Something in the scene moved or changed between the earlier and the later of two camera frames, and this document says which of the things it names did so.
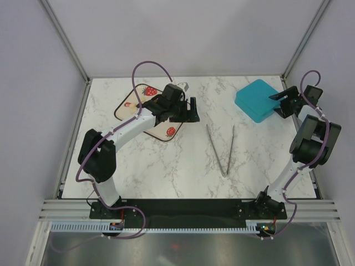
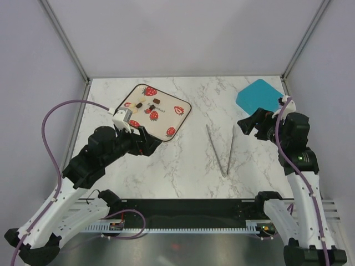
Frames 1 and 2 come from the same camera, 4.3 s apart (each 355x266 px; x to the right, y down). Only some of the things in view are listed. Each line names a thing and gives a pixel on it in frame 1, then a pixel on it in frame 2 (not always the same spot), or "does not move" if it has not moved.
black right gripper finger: (281, 112) to (248, 124)
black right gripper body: (288, 104) to (267, 118)
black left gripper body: (173, 108) to (125, 146)
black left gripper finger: (194, 115) to (146, 143)
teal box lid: (254, 100) does not move
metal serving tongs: (218, 160) does not move
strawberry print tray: (127, 106) does not move
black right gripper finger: (293, 90) to (265, 132)
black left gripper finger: (189, 116) to (127, 135)
